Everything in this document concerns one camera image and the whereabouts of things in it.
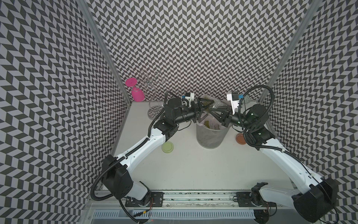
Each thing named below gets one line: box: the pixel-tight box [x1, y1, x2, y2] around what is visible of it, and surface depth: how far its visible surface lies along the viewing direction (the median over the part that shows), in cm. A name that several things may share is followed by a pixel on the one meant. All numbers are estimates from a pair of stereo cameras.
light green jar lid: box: [161, 140, 174, 154], surface depth 93 cm
